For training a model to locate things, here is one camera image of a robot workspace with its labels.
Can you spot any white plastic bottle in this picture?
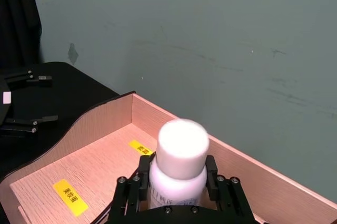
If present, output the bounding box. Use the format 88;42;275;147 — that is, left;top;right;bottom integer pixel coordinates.
148;119;210;210

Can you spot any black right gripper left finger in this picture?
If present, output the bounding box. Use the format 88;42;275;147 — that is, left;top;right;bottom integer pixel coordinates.
107;155;151;221

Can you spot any short yellow label sticker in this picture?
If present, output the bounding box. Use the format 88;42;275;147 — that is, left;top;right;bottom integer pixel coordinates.
128;139;154;157

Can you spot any long yellow label sticker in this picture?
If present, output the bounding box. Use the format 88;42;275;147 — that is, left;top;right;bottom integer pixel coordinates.
52;179;89;218

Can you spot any black table cloth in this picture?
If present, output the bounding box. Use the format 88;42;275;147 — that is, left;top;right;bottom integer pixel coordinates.
0;61;136;184

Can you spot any black curtain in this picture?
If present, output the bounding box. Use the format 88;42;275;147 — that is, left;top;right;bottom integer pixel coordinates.
0;0;43;69

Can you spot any light wooden tray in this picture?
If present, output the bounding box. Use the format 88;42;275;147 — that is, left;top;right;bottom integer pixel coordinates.
0;91;337;224

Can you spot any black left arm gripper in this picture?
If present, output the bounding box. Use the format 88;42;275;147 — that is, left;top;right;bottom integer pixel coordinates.
0;70;59;138

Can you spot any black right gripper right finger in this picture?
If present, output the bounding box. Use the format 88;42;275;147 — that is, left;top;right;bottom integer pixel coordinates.
205;154;255;221

